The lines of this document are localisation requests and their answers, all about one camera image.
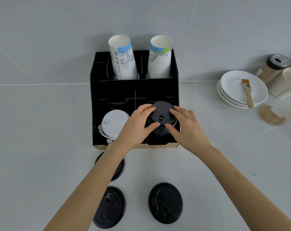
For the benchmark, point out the white ceramic cup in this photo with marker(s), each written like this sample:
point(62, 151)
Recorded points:
point(283, 81)

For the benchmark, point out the shaker jar with metal lid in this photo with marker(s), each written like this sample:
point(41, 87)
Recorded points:
point(271, 68)

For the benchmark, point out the person's right middle finger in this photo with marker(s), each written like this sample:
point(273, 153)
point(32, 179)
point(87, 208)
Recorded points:
point(185, 110)

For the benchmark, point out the person's left forearm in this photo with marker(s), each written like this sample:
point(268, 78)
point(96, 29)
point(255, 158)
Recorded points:
point(92, 190)

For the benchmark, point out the person's right thumb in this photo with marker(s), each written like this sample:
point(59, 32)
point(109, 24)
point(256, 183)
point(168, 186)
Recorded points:
point(172, 131)

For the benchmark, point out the clear cup with brown liquid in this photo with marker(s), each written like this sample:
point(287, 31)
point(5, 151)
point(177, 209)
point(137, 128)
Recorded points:
point(280, 110)

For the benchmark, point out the black cup lid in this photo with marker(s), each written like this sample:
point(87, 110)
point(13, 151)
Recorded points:
point(111, 210)
point(119, 169)
point(165, 203)

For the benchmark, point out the person's right hand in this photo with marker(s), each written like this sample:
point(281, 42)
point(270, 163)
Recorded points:
point(189, 132)

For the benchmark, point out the white saucer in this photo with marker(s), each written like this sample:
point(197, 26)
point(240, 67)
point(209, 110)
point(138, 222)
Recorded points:
point(234, 87)
point(223, 95)

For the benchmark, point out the person's left middle finger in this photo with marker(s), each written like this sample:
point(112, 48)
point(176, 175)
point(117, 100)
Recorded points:
point(144, 105)

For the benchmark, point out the person's left hand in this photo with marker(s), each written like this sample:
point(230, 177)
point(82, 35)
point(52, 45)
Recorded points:
point(132, 129)

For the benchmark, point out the person's right forearm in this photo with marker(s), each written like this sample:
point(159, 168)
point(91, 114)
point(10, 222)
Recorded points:
point(241, 187)

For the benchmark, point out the person's left thumb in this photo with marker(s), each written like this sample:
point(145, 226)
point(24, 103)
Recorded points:
point(151, 127)

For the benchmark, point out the stack of white cup lids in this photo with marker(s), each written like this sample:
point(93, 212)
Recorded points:
point(114, 123)

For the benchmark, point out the black cup and lid organizer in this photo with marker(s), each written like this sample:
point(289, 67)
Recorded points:
point(116, 92)

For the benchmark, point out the printed paper cup stack, green-blue band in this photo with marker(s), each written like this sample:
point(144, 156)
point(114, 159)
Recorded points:
point(159, 61)

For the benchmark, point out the stack of black cup lids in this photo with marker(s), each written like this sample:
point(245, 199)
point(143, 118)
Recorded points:
point(161, 116)

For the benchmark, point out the printed paper cup stack, blue band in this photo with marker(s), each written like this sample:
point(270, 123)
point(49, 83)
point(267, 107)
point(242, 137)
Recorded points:
point(123, 62)

